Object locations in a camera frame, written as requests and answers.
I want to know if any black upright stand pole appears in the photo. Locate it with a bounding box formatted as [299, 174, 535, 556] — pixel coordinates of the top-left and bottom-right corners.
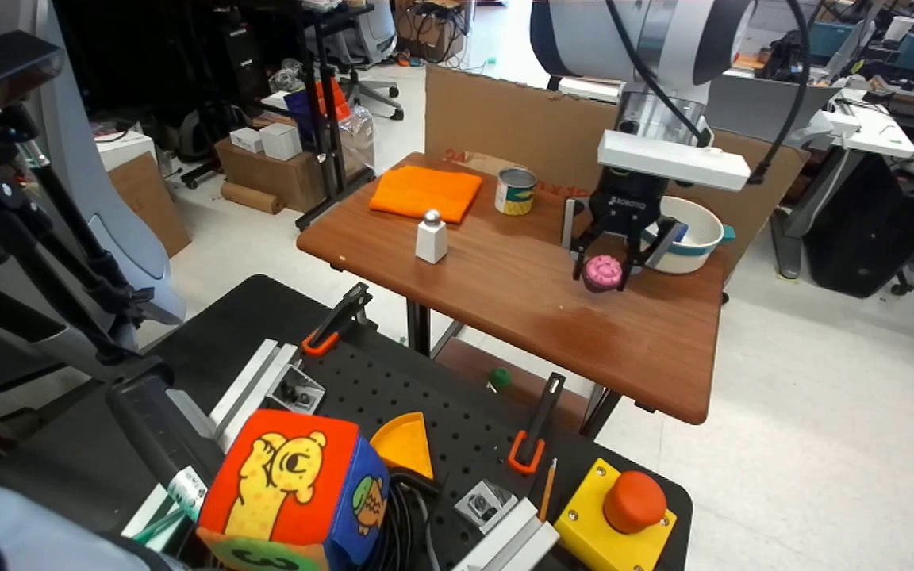
[294, 0, 380, 231]

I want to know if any black camera tripod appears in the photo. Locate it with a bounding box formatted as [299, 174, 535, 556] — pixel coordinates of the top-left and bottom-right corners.
[0, 28, 185, 447]

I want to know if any orange folded cloth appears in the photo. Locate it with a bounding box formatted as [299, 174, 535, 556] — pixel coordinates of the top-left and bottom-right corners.
[367, 160, 490, 227]

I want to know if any plush cube with bear print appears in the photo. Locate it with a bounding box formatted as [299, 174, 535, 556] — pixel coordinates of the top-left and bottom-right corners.
[198, 406, 393, 571]

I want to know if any orange wedge shaped piece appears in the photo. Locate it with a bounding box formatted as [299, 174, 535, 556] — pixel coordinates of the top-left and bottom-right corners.
[367, 409, 443, 485]

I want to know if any aluminium profile rail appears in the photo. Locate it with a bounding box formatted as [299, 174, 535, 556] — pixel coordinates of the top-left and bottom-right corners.
[210, 337, 302, 453]
[453, 494, 563, 571]

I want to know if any light blue padded object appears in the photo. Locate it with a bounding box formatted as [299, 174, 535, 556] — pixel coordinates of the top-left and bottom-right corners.
[0, 483, 156, 571]

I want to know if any small white bottle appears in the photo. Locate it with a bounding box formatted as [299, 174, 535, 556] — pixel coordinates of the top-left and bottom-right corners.
[414, 206, 451, 266]

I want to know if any black cable bundle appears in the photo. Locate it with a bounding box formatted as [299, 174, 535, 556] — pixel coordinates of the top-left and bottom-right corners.
[379, 476, 446, 571]

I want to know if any open cardboard box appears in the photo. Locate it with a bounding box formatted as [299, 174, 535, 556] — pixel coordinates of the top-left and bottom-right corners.
[214, 132, 330, 212]

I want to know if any wooden pencil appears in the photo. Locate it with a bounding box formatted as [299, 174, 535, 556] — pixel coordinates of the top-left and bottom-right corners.
[537, 453, 563, 524]

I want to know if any white bowl with teal handles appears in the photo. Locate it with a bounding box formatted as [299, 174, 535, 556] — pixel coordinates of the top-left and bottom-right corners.
[646, 192, 739, 280]

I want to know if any black clamp with orange handle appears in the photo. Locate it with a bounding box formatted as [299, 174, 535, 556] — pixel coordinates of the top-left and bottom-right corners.
[299, 280, 379, 359]
[506, 368, 567, 478]

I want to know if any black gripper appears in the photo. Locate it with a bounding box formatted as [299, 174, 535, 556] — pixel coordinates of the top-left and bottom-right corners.
[567, 168, 684, 281]

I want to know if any black bin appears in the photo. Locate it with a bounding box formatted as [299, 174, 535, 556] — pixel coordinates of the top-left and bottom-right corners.
[803, 156, 914, 297]

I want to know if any pink round toy ball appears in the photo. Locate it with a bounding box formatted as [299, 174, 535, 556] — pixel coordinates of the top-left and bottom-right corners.
[580, 250, 630, 294]

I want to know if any tall cardboard box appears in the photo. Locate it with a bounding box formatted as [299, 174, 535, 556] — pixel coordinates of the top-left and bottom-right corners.
[105, 149, 194, 257]

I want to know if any printed marker tag card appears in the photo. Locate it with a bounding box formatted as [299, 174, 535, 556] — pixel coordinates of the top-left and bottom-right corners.
[453, 478, 521, 535]
[267, 364, 330, 415]

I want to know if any brown cardboard back panel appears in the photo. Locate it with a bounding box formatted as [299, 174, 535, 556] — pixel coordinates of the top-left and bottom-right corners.
[426, 62, 814, 257]

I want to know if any black table leg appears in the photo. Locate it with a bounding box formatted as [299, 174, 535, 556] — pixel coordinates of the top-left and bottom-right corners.
[405, 297, 435, 359]

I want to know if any yellow box with red button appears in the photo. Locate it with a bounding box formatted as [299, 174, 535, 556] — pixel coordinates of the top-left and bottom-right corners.
[554, 455, 684, 571]

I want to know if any white boxes stack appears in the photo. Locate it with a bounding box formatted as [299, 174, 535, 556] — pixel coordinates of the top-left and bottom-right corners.
[230, 117, 305, 160]

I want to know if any white and green bracket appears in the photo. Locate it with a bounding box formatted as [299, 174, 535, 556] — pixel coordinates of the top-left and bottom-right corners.
[121, 462, 214, 556]

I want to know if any black office chair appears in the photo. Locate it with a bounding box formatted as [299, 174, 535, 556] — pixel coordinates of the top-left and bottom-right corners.
[340, 0, 411, 123]

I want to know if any yellow labelled tin can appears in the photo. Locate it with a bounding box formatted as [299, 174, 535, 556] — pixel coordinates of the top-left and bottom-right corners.
[492, 165, 540, 218]

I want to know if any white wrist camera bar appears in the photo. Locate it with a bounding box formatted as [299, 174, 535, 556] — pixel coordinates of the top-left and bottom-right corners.
[595, 126, 757, 195]

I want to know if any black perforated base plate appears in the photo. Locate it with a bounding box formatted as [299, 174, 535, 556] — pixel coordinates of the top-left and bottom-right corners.
[0, 268, 694, 571]

